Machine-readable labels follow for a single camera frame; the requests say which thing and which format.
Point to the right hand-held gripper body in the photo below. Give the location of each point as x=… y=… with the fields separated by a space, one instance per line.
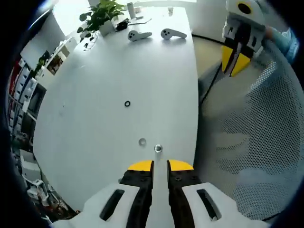
x=254 y=14

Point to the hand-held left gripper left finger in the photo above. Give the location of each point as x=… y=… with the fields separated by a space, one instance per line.
x=88 y=213

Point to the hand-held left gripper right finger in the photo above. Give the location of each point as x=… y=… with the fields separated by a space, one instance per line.
x=230 y=215

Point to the white handheld controller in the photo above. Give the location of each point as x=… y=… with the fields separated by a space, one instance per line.
x=136 y=35
x=169 y=34

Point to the white mesh chair back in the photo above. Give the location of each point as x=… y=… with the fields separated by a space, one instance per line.
x=261 y=142

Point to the white cylindrical bottle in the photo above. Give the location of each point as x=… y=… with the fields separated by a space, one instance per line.
x=131 y=10

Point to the small black device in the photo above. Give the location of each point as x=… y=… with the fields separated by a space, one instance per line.
x=122 y=25

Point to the potted green plant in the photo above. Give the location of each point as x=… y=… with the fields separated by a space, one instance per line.
x=102 y=12

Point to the storage shelf with bins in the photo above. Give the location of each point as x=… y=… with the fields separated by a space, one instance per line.
x=21 y=83

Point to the small green plant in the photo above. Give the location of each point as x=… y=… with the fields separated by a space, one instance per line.
x=39 y=64

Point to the white low cabinet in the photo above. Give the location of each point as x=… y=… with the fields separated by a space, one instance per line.
x=61 y=54

